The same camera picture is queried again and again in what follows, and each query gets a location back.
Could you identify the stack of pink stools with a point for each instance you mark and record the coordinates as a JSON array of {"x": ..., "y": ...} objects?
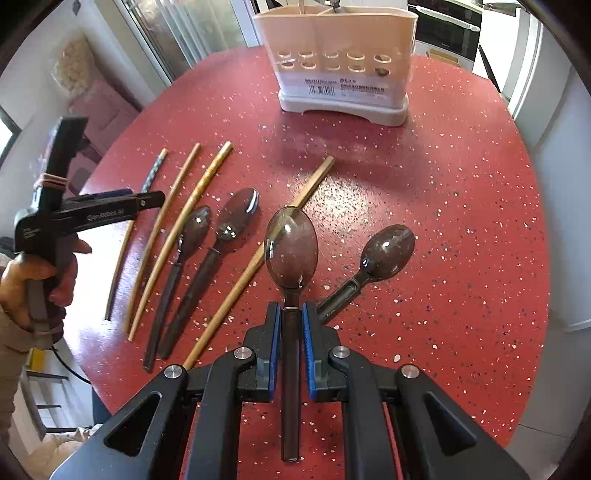
[{"x": 104, "y": 117}]

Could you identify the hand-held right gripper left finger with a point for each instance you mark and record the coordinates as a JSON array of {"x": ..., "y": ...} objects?
[{"x": 276, "y": 341}]

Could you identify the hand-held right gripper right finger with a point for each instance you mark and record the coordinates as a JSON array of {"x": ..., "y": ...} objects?
[{"x": 308, "y": 346}]

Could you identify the white refrigerator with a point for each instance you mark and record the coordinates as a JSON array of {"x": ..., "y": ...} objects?
[{"x": 521, "y": 55}]

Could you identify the person's left hand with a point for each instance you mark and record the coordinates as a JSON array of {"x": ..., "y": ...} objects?
[{"x": 14, "y": 286}]

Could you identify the blue patterned wooden chopstick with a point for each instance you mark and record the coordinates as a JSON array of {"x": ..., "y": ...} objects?
[{"x": 154, "y": 173}]

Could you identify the black metal rack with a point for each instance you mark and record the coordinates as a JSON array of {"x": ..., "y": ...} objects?
[{"x": 46, "y": 377}]

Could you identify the black framed window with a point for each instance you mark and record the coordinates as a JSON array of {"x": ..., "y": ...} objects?
[{"x": 5, "y": 136}]

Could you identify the gold patterned wooden chopstick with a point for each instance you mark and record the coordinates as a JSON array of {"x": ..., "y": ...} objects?
[{"x": 207, "y": 177}]

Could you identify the black built-in oven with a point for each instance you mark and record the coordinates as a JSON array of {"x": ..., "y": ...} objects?
[{"x": 443, "y": 27}]

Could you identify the glass door cabinet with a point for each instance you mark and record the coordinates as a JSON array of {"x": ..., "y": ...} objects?
[{"x": 184, "y": 27}]

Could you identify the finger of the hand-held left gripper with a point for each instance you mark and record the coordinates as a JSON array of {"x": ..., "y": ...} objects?
[
  {"x": 145, "y": 201},
  {"x": 115, "y": 193}
]

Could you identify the bag of white puffs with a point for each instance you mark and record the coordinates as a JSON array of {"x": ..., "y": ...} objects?
[{"x": 74, "y": 62}]

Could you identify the person's left forearm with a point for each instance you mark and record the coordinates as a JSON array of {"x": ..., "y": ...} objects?
[{"x": 11, "y": 350}]

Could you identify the large dark translucent spoon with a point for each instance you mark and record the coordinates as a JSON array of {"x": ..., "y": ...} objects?
[{"x": 291, "y": 249}]

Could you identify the cream plastic utensil holder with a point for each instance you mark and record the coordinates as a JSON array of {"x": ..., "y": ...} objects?
[{"x": 341, "y": 97}]

